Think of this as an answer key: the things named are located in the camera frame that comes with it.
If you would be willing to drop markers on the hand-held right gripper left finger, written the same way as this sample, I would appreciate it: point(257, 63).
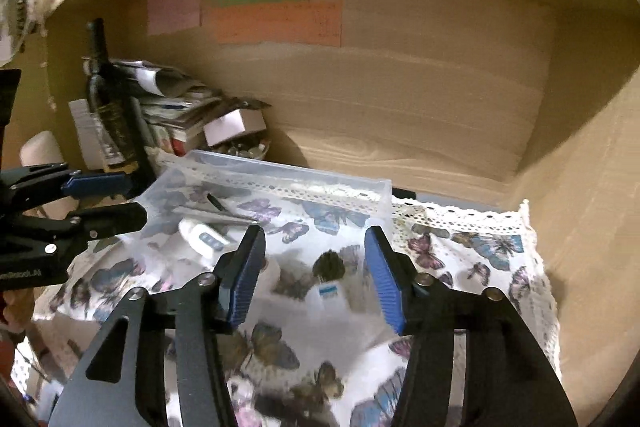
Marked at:
point(244, 279)

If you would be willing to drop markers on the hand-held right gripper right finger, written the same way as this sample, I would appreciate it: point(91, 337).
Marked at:
point(386, 282)

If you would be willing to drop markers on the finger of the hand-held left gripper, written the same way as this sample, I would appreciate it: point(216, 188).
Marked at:
point(110, 218)
point(97, 185)

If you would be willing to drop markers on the clear plastic storage box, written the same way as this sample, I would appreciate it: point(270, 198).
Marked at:
point(280, 187)

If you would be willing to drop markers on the small white blue-label bottle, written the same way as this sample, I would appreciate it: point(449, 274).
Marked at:
point(330, 294)

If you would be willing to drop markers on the dark pine cone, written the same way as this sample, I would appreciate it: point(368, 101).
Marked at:
point(328, 264)

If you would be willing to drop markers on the beige rounded object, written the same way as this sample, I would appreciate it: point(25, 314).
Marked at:
point(42, 152)

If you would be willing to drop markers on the butterfly printed lace cloth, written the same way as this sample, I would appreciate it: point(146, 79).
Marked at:
point(450, 257)

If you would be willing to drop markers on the dark glass wine bottle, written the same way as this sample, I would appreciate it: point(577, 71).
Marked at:
point(112, 117)

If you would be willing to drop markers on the metal tweezers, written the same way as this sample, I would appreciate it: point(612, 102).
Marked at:
point(215, 214)

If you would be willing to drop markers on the black pen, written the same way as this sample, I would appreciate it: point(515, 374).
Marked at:
point(216, 202)

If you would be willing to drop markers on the stack of magazines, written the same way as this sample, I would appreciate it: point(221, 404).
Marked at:
point(170, 107)

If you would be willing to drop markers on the small cardboard box of coins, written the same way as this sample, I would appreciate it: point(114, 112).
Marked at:
point(235, 127)

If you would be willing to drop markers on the wooden shelf cabinet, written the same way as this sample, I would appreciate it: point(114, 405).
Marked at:
point(400, 107)

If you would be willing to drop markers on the pink paper note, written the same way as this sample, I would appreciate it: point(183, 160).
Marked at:
point(173, 11)

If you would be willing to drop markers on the orange paper note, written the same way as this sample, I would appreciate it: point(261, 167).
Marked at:
point(275, 23)

